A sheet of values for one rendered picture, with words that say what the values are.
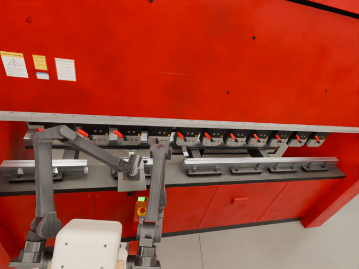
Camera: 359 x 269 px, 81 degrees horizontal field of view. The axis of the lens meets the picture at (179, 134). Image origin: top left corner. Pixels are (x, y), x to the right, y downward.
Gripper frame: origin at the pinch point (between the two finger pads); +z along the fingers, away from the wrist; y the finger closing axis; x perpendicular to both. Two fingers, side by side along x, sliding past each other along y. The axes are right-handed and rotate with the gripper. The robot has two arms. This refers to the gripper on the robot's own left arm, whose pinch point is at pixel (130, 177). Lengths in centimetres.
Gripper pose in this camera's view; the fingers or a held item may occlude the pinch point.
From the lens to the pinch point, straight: 144.3
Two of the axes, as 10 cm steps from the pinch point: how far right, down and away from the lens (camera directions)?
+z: -2.7, 3.6, 8.9
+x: 0.8, 9.3, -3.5
